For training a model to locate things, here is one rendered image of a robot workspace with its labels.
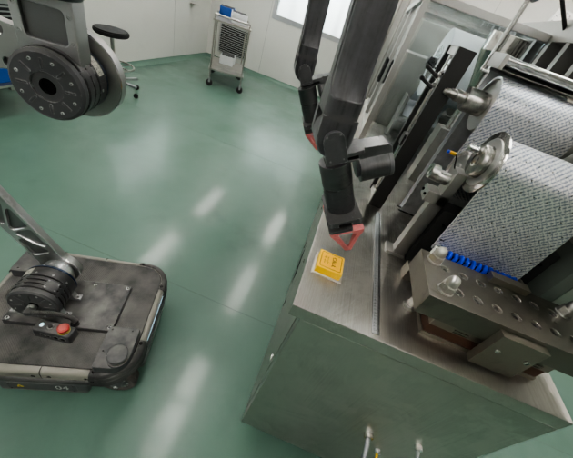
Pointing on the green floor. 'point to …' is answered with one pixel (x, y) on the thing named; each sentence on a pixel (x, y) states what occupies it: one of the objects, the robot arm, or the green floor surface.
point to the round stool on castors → (114, 44)
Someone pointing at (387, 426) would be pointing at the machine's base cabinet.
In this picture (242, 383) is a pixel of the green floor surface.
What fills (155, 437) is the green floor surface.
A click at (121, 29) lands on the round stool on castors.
